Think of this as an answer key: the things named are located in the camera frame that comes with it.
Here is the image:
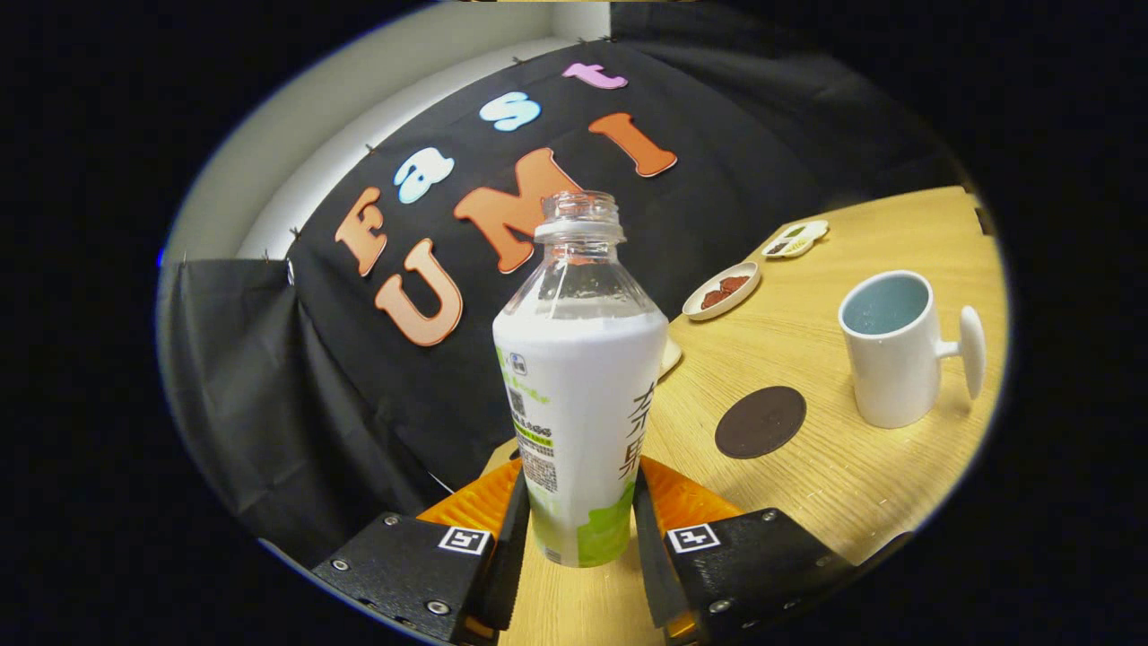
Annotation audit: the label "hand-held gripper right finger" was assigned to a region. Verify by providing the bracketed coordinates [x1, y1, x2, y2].
[632, 456, 857, 645]

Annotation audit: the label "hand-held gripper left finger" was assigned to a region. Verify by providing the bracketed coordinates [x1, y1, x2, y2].
[311, 458, 530, 645]

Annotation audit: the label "white green juice bottle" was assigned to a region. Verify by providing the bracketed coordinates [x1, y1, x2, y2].
[492, 190, 670, 569]

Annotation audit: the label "dark brown round coaster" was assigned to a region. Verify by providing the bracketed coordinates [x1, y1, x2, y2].
[715, 386, 807, 460]

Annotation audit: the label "white cup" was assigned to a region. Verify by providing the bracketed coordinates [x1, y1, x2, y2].
[838, 270, 987, 430]

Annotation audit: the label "wooden table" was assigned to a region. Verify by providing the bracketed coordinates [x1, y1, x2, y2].
[484, 186, 1010, 646]

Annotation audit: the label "white oval dish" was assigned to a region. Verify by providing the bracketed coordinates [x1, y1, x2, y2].
[682, 261, 762, 322]

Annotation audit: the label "red food pieces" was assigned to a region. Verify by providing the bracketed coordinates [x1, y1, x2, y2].
[700, 275, 751, 310]

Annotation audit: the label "white divided dish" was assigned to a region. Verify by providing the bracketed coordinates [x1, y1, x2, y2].
[761, 220, 831, 260]

